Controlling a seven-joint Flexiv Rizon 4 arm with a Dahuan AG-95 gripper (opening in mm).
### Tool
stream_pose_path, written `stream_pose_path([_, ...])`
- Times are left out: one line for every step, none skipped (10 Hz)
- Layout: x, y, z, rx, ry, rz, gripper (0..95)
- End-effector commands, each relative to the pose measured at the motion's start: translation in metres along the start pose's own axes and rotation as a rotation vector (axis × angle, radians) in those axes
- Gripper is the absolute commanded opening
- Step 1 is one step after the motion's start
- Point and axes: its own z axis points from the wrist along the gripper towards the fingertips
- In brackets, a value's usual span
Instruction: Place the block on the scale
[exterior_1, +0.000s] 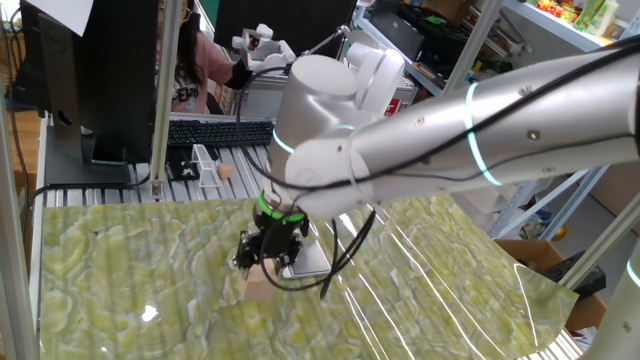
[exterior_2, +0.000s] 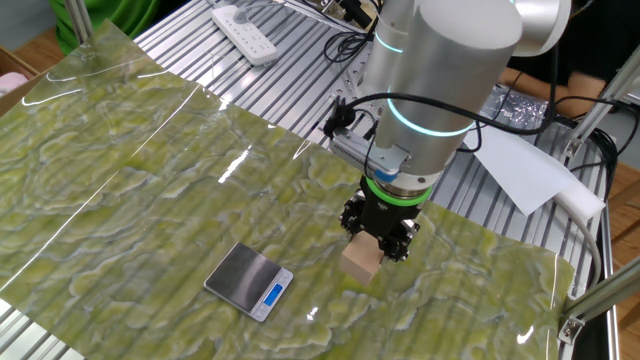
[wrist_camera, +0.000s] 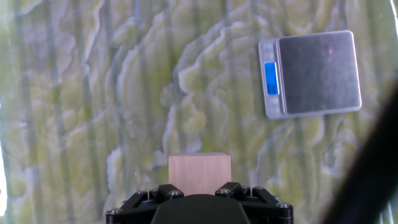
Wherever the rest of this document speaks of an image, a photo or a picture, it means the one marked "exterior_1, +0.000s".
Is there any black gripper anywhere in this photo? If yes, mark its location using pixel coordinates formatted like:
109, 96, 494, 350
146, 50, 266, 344
232, 212, 311, 280

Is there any light wooden cube block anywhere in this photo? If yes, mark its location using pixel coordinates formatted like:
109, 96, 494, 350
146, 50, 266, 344
241, 259, 279, 303

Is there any silver digital pocket scale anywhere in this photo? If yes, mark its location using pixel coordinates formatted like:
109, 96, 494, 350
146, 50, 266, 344
282, 238, 333, 280

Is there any black keyboard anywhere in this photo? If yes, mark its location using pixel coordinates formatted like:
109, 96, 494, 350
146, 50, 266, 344
167, 119, 275, 148

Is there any green marble pattern mat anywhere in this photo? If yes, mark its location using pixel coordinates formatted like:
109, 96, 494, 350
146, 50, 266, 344
38, 192, 580, 360

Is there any person in pink shirt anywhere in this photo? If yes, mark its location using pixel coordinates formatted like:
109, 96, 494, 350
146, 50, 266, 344
158, 0, 254, 115

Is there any black computer monitor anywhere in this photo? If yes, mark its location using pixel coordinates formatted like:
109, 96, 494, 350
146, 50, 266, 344
18, 0, 162, 187

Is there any black laptop case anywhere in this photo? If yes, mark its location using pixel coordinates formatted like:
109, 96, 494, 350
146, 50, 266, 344
368, 9, 427, 55

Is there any brown cardboard box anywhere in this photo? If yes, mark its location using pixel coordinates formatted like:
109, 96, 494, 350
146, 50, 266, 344
494, 238, 609, 360

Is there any black electronic device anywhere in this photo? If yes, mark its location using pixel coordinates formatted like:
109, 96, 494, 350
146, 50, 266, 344
542, 249, 607, 301

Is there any white paper sheet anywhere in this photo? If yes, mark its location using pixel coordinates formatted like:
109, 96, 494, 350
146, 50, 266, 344
25, 0, 95, 37

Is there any red white paper pack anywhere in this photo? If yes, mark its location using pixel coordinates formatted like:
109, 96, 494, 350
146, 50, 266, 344
569, 325, 599, 356

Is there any white metal shelf rack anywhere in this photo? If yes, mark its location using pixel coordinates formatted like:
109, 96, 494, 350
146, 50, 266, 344
349, 0, 640, 241

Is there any red yellow toy pile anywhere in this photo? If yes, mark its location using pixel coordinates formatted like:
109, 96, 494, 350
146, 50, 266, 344
537, 0, 576, 24

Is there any green drink carton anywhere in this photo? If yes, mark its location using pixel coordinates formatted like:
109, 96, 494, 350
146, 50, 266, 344
573, 0, 607, 32

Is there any black hanging cable loop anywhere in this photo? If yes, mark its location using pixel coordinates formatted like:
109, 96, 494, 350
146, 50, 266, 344
257, 209, 377, 301

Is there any white wire triangle frame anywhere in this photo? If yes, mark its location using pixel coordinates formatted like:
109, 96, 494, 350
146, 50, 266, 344
191, 143, 222, 189

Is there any black bracket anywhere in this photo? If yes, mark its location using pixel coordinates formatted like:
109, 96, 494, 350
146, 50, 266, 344
166, 146, 202, 182

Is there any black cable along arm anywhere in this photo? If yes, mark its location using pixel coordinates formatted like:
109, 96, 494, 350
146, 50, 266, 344
234, 37, 640, 196

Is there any aluminium frame post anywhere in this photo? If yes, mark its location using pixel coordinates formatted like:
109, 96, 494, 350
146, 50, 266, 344
148, 0, 184, 200
558, 192, 640, 291
442, 0, 505, 94
0, 79, 40, 360

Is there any black power cable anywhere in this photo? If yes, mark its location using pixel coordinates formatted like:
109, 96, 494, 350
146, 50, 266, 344
27, 172, 153, 236

